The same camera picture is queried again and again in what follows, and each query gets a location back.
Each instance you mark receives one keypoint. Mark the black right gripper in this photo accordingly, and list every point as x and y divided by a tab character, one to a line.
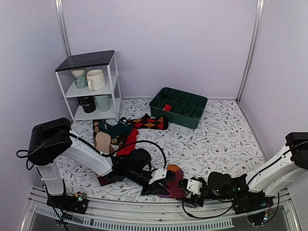
196	201

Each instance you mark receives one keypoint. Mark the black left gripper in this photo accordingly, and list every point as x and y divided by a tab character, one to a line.
155	188

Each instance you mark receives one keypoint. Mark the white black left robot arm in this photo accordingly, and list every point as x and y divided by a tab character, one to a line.
55	138

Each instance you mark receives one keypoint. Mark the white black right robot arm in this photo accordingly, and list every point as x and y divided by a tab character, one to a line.
254	189

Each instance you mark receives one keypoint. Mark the black red argyle sock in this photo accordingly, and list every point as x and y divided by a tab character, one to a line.
146	122

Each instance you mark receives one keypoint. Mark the dark maroon striped sock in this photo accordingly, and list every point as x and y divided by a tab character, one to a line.
103	182

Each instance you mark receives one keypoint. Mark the dark teal sock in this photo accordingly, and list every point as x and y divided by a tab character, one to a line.
122	127

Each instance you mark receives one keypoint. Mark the beige brown argyle sock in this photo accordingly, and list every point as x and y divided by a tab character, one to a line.
103	141

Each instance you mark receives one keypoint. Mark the red rolled sock in bin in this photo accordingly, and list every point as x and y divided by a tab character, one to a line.
167	107

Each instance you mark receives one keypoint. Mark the green divided organizer bin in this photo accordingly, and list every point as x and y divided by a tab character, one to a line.
187	108

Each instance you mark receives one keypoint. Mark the mint green mug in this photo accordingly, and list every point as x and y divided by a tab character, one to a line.
103	102

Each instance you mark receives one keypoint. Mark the black mug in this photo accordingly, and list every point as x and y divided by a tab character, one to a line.
87	103

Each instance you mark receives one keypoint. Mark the cream white mug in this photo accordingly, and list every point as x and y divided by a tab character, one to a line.
95	79

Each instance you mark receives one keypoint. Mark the white shelf with black top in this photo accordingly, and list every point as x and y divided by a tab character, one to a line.
107	62

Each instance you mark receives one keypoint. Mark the teal patterned mug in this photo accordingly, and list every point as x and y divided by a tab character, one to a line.
79	78

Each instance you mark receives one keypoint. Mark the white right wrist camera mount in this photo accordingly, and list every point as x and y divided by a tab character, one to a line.
194	185

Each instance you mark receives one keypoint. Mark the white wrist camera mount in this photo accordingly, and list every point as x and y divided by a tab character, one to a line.
194	185
157	174

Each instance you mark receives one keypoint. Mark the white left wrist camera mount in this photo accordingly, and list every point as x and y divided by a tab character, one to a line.
157	174

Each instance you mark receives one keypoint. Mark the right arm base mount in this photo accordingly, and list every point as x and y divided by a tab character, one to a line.
259	209

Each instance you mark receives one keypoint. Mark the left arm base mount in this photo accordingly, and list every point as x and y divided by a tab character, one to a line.
68	203

